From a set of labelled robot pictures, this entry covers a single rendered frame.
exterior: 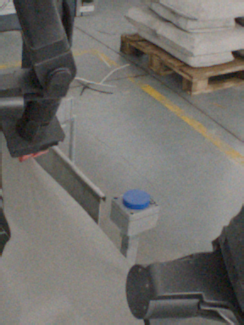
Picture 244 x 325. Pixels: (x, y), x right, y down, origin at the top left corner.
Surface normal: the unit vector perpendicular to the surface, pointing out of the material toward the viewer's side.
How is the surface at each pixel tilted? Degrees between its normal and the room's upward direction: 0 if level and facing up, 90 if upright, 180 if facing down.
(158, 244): 0
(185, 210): 0
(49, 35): 92
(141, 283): 79
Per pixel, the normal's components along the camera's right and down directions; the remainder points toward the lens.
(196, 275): 0.29, -0.53
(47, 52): 0.28, 0.71
